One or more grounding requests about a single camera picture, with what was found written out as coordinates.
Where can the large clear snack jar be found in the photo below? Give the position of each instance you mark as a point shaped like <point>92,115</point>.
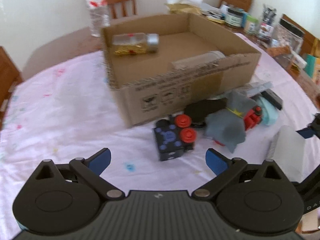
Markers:
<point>287,42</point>

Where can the yellow pack with pens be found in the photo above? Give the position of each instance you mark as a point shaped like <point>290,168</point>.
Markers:
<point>215,16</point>

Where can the clear plastic container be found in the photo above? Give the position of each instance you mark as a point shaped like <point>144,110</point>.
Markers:
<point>197,60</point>

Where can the clear bottle silver cap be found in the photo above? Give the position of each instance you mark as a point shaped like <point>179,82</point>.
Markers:
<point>132,42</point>

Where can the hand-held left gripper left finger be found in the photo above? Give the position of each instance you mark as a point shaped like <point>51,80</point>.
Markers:
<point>100,160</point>

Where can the grey cloth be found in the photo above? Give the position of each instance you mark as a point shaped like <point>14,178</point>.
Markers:
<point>225,127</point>
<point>260,87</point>

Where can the cardboard box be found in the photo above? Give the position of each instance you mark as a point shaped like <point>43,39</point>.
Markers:
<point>160,95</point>

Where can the glass jar dark lid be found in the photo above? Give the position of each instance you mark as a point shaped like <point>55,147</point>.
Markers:
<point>233,17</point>

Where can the black toy block red wheels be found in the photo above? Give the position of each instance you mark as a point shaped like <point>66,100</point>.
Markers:
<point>170,140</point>

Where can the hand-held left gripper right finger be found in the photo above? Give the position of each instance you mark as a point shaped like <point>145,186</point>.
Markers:
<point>216,162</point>

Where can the gold tissue pack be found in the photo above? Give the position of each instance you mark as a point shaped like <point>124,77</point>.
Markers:
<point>185,8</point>

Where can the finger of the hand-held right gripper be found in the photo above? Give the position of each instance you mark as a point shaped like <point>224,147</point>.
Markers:
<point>307,132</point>

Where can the pink floral tablecloth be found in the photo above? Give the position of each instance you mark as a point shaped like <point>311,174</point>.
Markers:
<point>62,105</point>

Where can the clear jar with pens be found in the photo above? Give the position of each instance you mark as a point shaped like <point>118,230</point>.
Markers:
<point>267,22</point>

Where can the clear plastic case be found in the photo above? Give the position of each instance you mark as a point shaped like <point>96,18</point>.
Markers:
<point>287,150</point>

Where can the teal box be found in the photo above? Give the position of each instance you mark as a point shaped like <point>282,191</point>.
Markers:
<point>313,65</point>

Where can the light blue cloth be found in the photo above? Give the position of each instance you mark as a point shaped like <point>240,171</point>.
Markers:
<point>268,113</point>

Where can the black rectangular box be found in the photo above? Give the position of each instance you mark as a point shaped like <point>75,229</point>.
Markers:
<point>272,100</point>

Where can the green lid container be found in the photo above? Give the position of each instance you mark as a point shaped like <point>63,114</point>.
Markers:
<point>251,25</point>

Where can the clear water bottle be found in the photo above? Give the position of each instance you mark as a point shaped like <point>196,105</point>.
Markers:
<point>98,15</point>

